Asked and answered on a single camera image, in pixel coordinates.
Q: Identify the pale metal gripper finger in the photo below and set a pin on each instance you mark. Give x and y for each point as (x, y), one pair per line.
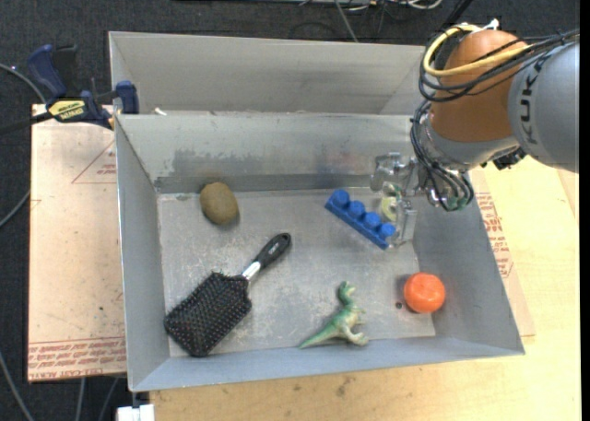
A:
(406, 225)
(392, 190)

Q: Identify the blue studded toy block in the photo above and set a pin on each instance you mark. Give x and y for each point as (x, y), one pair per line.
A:
(357, 215)

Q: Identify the orange toy fruit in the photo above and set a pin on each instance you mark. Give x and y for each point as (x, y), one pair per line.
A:
(424, 293)

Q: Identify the green toy dinosaur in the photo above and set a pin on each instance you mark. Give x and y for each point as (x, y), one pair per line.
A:
(343, 320)

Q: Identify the grey metal bin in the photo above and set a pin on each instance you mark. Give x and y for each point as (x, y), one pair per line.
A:
(295, 267)

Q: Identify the brown potato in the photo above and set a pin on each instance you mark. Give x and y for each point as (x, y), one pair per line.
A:
(219, 203)

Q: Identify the black hairbrush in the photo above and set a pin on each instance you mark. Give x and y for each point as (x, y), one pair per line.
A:
(209, 311)

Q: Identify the brown cardboard board red print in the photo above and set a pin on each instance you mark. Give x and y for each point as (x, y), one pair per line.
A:
(74, 235)

